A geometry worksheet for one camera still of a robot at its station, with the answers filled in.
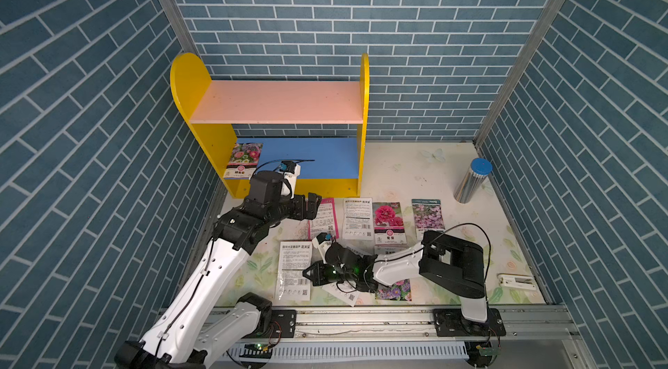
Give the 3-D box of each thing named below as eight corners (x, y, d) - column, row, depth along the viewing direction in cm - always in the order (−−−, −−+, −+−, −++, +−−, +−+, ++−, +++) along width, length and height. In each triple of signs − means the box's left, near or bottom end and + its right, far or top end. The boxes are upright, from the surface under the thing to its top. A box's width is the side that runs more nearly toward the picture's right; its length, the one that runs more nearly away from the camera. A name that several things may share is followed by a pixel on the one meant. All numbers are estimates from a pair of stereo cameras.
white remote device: (500, 290, 82) (505, 287, 80) (496, 276, 85) (500, 273, 83) (532, 290, 83) (537, 287, 80) (526, 276, 85) (531, 273, 83)
